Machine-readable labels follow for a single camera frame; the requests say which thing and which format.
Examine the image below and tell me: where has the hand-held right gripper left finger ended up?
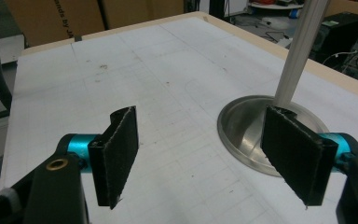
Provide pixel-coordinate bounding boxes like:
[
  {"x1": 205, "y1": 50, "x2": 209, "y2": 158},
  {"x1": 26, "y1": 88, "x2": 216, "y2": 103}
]
[{"x1": 65, "y1": 105, "x2": 140, "y2": 210}]

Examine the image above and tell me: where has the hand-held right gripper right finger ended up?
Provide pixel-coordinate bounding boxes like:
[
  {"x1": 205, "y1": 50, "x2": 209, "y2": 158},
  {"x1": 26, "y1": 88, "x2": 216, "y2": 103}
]
[{"x1": 260, "y1": 105, "x2": 352, "y2": 207}]

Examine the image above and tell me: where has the metal stand with round base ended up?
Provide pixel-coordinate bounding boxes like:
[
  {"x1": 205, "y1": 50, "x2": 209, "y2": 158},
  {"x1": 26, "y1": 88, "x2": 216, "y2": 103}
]
[{"x1": 216, "y1": 0, "x2": 332, "y2": 178}]

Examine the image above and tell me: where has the black box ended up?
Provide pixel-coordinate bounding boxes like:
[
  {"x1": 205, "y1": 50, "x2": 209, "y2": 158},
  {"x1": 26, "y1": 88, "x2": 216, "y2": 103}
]
[{"x1": 310, "y1": 11, "x2": 358, "y2": 62}]

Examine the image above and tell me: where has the plain brown cardboard box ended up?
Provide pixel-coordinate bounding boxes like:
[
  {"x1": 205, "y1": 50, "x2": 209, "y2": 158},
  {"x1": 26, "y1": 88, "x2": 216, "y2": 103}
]
[{"x1": 101, "y1": 0, "x2": 185, "y2": 31}]

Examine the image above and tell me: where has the brown cardboard box with print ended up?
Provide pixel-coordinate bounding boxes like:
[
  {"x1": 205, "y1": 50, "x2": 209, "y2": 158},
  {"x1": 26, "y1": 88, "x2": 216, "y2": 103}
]
[{"x1": 3, "y1": 0, "x2": 106, "y2": 49}]

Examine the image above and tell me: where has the white cable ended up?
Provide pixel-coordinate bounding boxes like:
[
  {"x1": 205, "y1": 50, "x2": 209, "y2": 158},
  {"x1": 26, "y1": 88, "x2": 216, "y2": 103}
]
[{"x1": 322, "y1": 49, "x2": 358, "y2": 66}]

